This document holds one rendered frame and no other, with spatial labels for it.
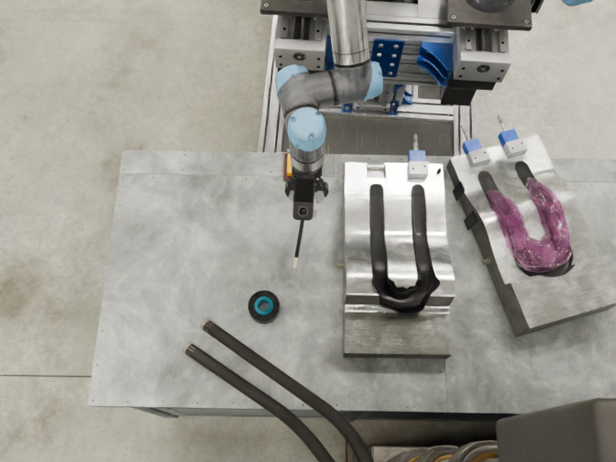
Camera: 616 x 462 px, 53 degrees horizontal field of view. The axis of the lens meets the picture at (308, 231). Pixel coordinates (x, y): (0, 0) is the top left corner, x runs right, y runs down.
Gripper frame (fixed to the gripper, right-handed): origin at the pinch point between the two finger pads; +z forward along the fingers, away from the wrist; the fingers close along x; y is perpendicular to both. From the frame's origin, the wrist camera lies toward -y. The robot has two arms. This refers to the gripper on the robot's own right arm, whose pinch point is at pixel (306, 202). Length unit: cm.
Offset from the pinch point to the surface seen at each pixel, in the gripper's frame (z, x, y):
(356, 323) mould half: 9.0, -12.7, -28.3
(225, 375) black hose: 9.9, 18.7, -41.4
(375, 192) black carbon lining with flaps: 6.6, -17.9, 5.7
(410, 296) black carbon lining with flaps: 7.5, -26.1, -21.7
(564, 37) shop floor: 95, -117, 125
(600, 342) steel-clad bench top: 15, -75, -31
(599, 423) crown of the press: -106, -18, -58
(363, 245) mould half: 5.5, -14.5, -9.1
